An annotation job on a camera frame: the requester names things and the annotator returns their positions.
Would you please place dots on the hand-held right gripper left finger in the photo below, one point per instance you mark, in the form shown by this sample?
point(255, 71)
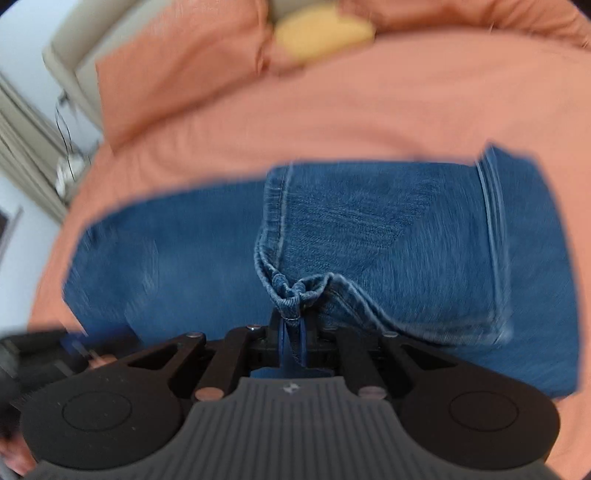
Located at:
point(278, 342)

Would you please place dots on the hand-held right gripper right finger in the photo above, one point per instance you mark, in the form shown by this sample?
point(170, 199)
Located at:
point(303, 342)

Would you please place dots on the blue denim pants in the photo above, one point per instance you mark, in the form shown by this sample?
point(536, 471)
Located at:
point(388, 230)

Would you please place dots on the person's left hand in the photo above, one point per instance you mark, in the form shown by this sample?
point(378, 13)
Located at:
point(16, 457)

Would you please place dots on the beige curtain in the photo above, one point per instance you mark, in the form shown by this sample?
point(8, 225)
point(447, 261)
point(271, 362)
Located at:
point(23, 147)

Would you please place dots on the orange bed sheet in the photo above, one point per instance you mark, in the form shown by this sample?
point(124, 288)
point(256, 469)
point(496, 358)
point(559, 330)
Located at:
point(332, 115)

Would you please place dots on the orange pillow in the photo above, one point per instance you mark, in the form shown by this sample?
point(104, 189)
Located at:
point(471, 16)
point(175, 78)

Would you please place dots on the yellow cushion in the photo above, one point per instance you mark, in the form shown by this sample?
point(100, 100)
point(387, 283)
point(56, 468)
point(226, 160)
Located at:
point(323, 34)

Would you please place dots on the beige headboard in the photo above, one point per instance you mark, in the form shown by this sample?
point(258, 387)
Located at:
point(92, 50)

